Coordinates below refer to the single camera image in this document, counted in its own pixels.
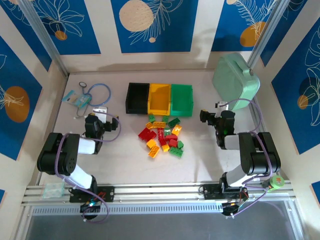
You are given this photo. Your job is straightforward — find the dark green lego brick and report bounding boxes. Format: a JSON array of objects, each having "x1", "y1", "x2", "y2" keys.
[{"x1": 167, "y1": 117, "x2": 181, "y2": 128}]

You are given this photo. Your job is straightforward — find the orange printed lego brick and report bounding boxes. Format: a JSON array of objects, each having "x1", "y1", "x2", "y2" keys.
[{"x1": 171, "y1": 124, "x2": 183, "y2": 137}]

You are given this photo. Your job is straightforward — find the long green lego brick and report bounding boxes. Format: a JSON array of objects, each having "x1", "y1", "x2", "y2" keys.
[{"x1": 169, "y1": 146, "x2": 185, "y2": 159}]

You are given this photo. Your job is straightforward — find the green plastic bin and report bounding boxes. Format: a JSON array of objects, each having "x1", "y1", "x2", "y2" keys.
[{"x1": 170, "y1": 83, "x2": 195, "y2": 118}]

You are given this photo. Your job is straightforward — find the black plastic bin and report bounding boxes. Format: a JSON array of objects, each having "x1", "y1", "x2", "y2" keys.
[{"x1": 124, "y1": 82, "x2": 151, "y2": 116}]

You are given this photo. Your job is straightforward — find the blue white card packet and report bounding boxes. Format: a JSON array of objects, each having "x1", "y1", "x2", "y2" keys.
[{"x1": 61, "y1": 89, "x2": 91, "y2": 109}]

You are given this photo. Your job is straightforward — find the mint green carry case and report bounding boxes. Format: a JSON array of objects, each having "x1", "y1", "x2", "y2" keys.
[{"x1": 211, "y1": 51, "x2": 261, "y2": 112}]

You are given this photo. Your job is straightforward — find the blue stethoscope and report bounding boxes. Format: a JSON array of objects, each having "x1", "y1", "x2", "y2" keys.
[{"x1": 73, "y1": 81, "x2": 112, "y2": 120}]

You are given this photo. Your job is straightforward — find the yellow plastic bin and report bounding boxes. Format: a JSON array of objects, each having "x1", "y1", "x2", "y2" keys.
[{"x1": 147, "y1": 83, "x2": 173, "y2": 116}]

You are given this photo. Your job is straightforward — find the clear plastic bag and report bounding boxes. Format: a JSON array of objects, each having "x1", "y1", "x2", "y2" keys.
[{"x1": 41, "y1": 182, "x2": 65, "y2": 200}]

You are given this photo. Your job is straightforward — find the green tape roll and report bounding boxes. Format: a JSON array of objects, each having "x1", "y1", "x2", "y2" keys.
[{"x1": 261, "y1": 174, "x2": 285, "y2": 193}]

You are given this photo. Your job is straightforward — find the black left connector board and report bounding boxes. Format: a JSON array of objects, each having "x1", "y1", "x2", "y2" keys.
[{"x1": 79, "y1": 201, "x2": 102, "y2": 214}]

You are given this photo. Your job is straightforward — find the black connector board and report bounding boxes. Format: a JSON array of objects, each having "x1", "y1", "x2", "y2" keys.
[
  {"x1": 221, "y1": 201, "x2": 248, "y2": 217},
  {"x1": 79, "y1": 201, "x2": 102, "y2": 214}
]

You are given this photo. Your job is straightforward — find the black right connector board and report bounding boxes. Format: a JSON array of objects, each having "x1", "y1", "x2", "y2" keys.
[{"x1": 221, "y1": 201, "x2": 248, "y2": 217}]

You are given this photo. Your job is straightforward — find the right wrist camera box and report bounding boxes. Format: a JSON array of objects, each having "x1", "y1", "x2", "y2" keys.
[{"x1": 214, "y1": 100, "x2": 230, "y2": 110}]

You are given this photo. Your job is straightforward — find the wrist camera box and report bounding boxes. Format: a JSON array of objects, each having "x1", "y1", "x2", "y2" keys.
[
  {"x1": 214, "y1": 100, "x2": 230, "y2": 110},
  {"x1": 91, "y1": 106, "x2": 109, "y2": 118}
]

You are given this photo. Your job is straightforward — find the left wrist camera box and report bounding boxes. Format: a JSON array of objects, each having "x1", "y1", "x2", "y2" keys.
[{"x1": 91, "y1": 106, "x2": 109, "y2": 118}]

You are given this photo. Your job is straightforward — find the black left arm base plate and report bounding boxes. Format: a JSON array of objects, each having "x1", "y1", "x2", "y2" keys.
[{"x1": 69, "y1": 186, "x2": 116, "y2": 203}]

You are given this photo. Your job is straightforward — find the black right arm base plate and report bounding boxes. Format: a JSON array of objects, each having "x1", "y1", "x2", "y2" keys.
[{"x1": 202, "y1": 183, "x2": 248, "y2": 201}]

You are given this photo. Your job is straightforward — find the blue floral wall poster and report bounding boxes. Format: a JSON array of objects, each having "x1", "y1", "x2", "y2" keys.
[
  {"x1": 0, "y1": 4, "x2": 53, "y2": 73},
  {"x1": 32, "y1": 0, "x2": 102, "y2": 56},
  {"x1": 0, "y1": 36, "x2": 43, "y2": 161},
  {"x1": 110, "y1": 0, "x2": 199, "y2": 54},
  {"x1": 259, "y1": 0, "x2": 320, "y2": 67},
  {"x1": 271, "y1": 23, "x2": 320, "y2": 155},
  {"x1": 210, "y1": 0, "x2": 279, "y2": 53}
]

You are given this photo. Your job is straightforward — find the aluminium frame rail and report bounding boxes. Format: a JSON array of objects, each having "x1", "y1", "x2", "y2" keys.
[{"x1": 21, "y1": 180, "x2": 298, "y2": 206}]

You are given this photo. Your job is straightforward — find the slotted grey cable duct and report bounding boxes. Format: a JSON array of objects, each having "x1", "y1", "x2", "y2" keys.
[{"x1": 29, "y1": 202, "x2": 226, "y2": 216}]

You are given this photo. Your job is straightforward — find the aluminium frame post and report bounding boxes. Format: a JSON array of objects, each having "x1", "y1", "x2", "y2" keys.
[
  {"x1": 247, "y1": 0, "x2": 288, "y2": 68},
  {"x1": 17, "y1": 0, "x2": 70, "y2": 77}
]

